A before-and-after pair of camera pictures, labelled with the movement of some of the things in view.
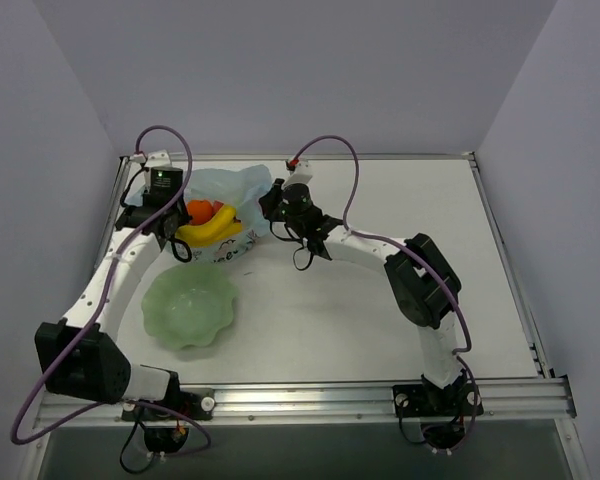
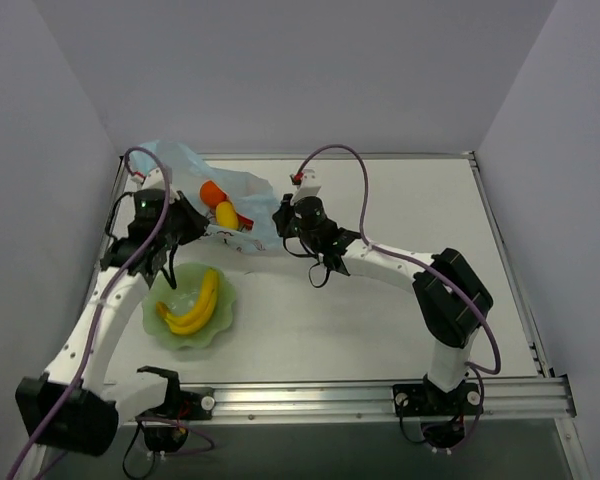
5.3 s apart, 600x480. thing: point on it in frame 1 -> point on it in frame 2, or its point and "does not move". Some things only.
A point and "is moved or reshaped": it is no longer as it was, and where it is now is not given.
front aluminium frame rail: [500, 399] does not move
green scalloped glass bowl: [185, 304] does not move
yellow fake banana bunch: [222, 228] -> [187, 324]
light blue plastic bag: [243, 187] is moved or reshaped
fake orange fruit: [200, 210] is moved or reshaped
